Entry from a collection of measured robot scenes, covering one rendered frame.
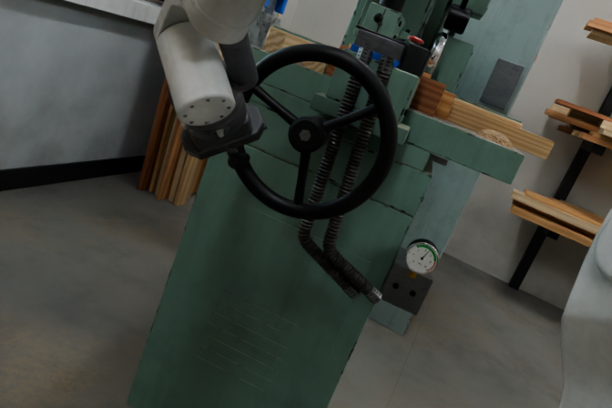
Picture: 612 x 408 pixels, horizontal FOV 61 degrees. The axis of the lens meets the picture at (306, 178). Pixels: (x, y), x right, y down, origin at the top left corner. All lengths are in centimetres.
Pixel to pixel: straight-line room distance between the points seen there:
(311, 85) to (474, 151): 34
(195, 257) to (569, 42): 280
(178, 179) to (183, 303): 141
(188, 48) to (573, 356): 47
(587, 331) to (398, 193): 59
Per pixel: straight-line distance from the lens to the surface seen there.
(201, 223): 115
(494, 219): 353
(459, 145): 101
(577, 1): 355
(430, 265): 99
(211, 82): 56
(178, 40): 59
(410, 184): 102
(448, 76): 132
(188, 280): 120
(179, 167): 256
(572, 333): 51
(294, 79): 104
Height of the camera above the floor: 95
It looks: 14 degrees down
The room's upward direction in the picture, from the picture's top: 21 degrees clockwise
